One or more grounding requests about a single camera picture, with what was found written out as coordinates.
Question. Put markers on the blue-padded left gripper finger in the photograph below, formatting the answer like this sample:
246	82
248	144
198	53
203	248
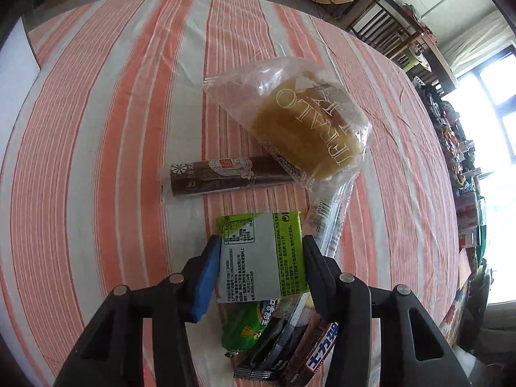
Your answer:
110	350

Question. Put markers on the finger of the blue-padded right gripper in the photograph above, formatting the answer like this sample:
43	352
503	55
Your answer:
413	350

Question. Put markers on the brown chocolate bar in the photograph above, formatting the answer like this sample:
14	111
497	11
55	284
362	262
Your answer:
317	342

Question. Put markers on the green tube snack pack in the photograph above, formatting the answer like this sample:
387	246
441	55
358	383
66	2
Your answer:
245	326

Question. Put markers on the long black snack pack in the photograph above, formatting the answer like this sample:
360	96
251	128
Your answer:
268	359

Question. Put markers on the green white snack packet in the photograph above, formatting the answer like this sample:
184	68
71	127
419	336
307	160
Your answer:
261	257

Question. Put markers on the brown hawthorn roll pack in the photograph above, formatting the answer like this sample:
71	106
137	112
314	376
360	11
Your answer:
223	174

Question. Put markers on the bread loaf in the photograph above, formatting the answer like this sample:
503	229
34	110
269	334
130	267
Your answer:
303	117

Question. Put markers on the striped orange tablecloth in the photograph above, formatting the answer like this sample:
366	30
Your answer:
119	96

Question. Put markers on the wooden side table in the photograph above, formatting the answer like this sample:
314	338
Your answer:
440	76

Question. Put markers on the white cardboard box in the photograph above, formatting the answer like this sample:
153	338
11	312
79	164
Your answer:
18	71

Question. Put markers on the dark wooden chair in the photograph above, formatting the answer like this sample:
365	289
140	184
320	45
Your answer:
384	27

